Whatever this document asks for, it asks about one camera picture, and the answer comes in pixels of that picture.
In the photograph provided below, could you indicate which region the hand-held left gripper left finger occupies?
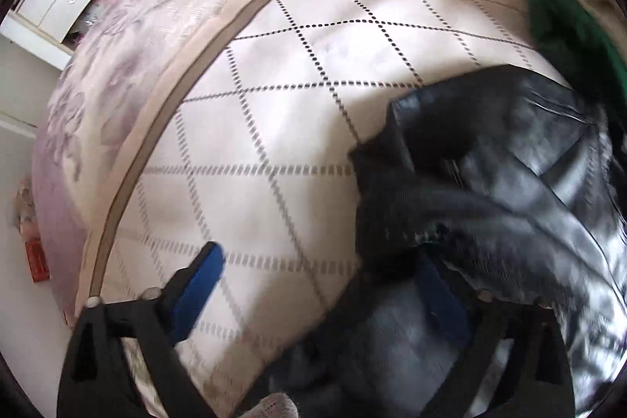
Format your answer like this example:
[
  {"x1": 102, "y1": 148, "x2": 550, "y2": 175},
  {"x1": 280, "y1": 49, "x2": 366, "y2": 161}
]
[{"x1": 57, "y1": 241, "x2": 227, "y2": 418}]

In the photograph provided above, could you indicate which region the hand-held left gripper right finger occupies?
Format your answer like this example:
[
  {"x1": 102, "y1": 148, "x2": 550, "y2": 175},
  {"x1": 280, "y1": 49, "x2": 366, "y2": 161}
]
[{"x1": 419, "y1": 257, "x2": 577, "y2": 418}]

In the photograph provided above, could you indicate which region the black leather jacket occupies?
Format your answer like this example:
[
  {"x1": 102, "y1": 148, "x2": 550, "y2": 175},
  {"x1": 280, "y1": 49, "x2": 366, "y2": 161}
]
[{"x1": 234, "y1": 64, "x2": 627, "y2": 418}]

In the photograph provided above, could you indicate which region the grey knitted cloth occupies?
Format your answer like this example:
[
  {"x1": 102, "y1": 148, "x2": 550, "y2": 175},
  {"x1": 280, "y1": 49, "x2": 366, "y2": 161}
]
[{"x1": 244, "y1": 393, "x2": 301, "y2": 418}]

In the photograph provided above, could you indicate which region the red flat box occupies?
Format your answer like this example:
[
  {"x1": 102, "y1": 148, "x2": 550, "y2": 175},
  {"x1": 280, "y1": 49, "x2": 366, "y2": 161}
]
[{"x1": 24, "y1": 239, "x2": 51, "y2": 284}]

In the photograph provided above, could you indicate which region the white quilted bed mat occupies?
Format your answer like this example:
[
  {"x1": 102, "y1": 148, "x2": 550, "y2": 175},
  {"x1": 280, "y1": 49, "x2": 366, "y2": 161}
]
[{"x1": 73, "y1": 0, "x2": 591, "y2": 418}]

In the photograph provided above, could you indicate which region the purple floral bed sheet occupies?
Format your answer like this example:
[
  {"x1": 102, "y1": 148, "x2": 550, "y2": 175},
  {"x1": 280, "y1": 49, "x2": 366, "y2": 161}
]
[{"x1": 31, "y1": 0, "x2": 554, "y2": 326}]

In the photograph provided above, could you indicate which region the dark green garment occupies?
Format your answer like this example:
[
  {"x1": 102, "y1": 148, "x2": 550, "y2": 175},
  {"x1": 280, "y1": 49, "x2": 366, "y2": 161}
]
[{"x1": 523, "y1": 0, "x2": 627, "y2": 105}]

